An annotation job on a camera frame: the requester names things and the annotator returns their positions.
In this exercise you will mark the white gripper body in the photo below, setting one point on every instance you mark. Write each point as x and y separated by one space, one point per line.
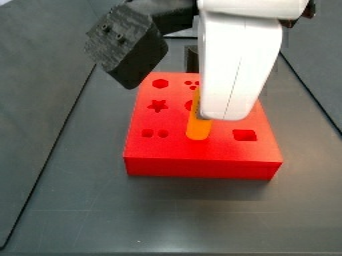
239 41

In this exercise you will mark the red shape sorter block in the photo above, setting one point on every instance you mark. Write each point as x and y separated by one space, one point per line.
240 149

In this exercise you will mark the orange oval peg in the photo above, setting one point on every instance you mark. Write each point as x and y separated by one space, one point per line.
197 126

